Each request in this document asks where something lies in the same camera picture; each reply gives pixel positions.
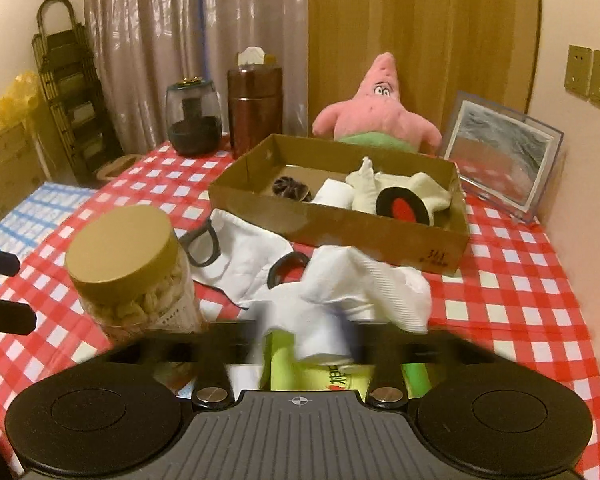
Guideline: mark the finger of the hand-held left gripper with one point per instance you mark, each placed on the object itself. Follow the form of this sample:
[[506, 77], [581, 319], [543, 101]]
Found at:
[[0, 261], [5, 317]]

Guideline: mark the clear picture frame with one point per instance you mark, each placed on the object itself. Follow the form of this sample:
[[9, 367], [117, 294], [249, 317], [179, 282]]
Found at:
[[500, 160]]

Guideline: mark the dark bamboo rack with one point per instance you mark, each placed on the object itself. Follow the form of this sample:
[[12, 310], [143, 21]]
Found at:
[[72, 90]]

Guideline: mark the brown cardboard box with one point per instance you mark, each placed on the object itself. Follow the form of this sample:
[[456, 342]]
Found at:
[[370, 240]]

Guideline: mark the large cardboard carton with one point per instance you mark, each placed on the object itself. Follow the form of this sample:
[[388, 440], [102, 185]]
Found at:
[[10, 175]]

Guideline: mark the blue pole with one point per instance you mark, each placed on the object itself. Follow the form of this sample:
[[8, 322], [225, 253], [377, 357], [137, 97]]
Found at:
[[202, 15]]

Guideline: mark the white ribbed sock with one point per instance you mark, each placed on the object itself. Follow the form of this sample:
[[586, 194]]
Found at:
[[350, 280]]

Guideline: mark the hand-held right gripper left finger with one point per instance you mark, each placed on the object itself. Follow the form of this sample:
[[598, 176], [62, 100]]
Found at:
[[214, 360]]

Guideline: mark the bed blue checked sheet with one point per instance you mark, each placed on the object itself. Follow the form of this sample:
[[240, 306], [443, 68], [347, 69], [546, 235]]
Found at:
[[40, 206]]

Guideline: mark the glass jar with dark liquid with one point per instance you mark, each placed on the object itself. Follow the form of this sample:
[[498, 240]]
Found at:
[[194, 135]]

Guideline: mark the beige basket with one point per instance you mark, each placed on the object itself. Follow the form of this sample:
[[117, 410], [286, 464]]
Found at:
[[117, 166]]

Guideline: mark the plastic jar gold lid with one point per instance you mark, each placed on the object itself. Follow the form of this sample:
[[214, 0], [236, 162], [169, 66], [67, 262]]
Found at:
[[120, 250]]

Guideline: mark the pink starfish plush toy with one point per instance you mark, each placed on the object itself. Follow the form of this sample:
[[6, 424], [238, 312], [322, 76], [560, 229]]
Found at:
[[375, 115]]

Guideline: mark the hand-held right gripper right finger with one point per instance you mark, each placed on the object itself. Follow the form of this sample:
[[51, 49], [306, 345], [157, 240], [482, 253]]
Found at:
[[388, 360]]

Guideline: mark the wooden wardrobe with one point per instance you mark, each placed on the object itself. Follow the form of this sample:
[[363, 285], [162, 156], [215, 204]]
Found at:
[[430, 20]]

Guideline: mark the beige patterned curtain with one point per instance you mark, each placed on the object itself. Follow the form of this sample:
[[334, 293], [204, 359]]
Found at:
[[145, 35]]

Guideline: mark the red white checked tablecloth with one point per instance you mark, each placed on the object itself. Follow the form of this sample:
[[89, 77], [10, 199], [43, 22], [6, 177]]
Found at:
[[505, 285]]

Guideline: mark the yellow plastic bag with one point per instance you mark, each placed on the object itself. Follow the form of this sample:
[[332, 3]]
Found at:
[[17, 102]]

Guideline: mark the green packet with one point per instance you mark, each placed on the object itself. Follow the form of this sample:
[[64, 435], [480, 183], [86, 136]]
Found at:
[[340, 379]]

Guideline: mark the black and red round cloth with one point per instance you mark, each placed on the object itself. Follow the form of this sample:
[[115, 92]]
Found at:
[[402, 206]]

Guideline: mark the brown cylindrical canister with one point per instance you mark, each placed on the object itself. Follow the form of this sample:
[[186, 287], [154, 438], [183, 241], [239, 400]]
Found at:
[[255, 115]]

